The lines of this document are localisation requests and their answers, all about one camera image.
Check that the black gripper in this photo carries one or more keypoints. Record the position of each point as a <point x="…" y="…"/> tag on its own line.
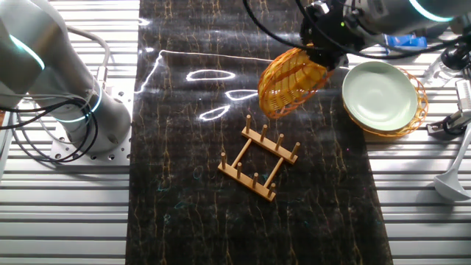
<point x="324" y="29"/>

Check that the yellow orange woven basket dish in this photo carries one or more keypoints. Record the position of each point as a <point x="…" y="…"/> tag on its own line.
<point x="290" y="84"/>

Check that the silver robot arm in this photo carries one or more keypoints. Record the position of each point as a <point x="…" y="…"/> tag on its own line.
<point x="73" y="92"/>

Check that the wooden peg dish rack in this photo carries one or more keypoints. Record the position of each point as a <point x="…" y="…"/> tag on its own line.
<point x="272" y="145"/>

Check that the pale green plate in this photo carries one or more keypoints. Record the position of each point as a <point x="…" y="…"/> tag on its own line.
<point x="379" y="95"/>

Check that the blue object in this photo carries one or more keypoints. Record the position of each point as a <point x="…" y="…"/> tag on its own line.
<point x="404" y="41"/>

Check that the orange woven basket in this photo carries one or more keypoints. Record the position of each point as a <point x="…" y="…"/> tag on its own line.
<point x="423" y="103"/>

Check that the grey ladle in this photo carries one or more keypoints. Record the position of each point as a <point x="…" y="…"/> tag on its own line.
<point x="450" y="187"/>

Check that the black marble pattern mat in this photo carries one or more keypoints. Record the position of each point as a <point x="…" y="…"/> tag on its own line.
<point x="221" y="221"/>

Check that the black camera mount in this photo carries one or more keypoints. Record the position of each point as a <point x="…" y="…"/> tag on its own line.
<point x="456" y="57"/>

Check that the black camera clamp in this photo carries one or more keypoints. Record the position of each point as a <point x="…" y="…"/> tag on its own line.
<point x="447" y="123"/>

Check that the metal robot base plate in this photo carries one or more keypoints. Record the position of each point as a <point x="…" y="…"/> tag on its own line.
<point x="117" y="110"/>

